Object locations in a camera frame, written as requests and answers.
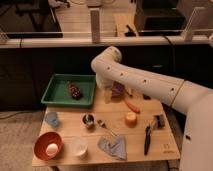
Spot dark grape bunch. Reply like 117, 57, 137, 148
69, 83, 83, 100

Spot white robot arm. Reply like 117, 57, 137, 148
91, 46, 213, 171

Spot purple bowl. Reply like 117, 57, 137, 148
112, 82, 124, 97

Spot banana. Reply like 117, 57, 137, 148
125, 87, 133, 97

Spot orange carrot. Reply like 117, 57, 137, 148
124, 99, 140, 114

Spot small metal cup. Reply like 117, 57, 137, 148
82, 114, 95, 129

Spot metal fork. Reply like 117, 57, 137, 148
97, 120, 117, 137

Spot black rectangular block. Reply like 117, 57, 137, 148
143, 94, 151, 100

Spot wooden table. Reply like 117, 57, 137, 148
32, 90, 180, 167

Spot green plastic tray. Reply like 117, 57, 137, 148
41, 74, 96, 108

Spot blue grey cloth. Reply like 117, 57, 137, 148
97, 136, 127, 160

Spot small dark brush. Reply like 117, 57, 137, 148
153, 115, 165, 129

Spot white plastic cup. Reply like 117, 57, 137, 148
71, 137, 88, 159

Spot light blue cup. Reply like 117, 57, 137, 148
45, 112, 60, 127

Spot white egg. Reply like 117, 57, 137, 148
46, 143, 58, 156

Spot orange bowl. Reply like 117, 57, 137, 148
34, 132, 63, 161

